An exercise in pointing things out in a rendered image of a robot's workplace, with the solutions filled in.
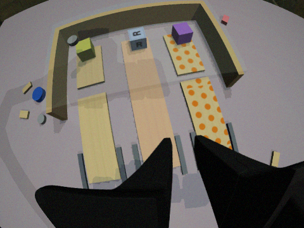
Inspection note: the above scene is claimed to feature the pale yellow flat panel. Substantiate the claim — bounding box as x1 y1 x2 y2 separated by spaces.
79 99 121 183

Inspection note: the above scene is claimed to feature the small pink block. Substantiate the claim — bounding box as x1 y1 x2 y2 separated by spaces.
221 15 229 25

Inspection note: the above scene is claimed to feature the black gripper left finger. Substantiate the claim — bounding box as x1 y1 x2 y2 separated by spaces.
35 137 173 228

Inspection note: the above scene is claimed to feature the yellow rectangular block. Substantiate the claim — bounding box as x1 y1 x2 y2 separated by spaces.
19 111 30 119

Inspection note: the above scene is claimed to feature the grey cylinder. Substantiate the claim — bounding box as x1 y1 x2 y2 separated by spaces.
68 35 79 46
37 114 46 124

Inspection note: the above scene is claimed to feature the blue disc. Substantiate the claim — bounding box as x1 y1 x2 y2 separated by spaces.
32 87 42 102

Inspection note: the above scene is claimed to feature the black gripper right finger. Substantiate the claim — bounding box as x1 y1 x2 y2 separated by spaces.
194 135 304 228

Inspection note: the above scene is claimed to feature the pale yellow flat block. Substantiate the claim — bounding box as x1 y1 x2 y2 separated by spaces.
270 151 279 167

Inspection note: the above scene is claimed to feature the yellow strip with orange polka dots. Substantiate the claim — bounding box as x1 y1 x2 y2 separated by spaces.
180 79 232 149

